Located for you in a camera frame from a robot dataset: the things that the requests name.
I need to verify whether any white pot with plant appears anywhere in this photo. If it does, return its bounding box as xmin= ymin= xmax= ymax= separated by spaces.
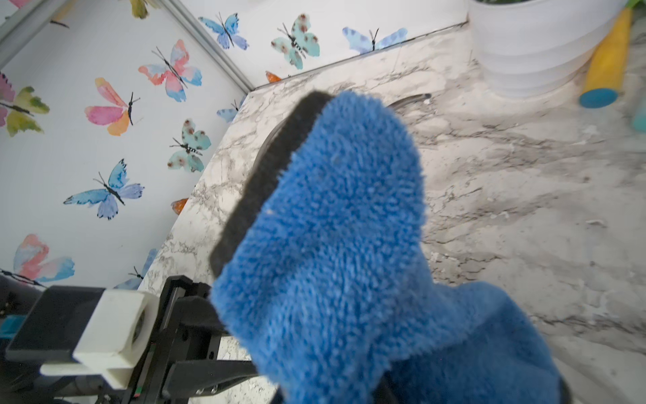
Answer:
xmin=467 ymin=0 xmax=626 ymax=98

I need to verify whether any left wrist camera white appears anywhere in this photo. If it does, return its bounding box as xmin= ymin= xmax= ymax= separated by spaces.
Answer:
xmin=6 ymin=286 xmax=159 ymax=391

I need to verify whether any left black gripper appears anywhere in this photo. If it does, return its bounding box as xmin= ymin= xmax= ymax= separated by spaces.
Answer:
xmin=122 ymin=275 xmax=258 ymax=403

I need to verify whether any blue grey rag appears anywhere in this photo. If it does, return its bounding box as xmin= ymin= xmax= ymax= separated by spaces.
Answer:
xmin=210 ymin=92 xmax=572 ymax=403

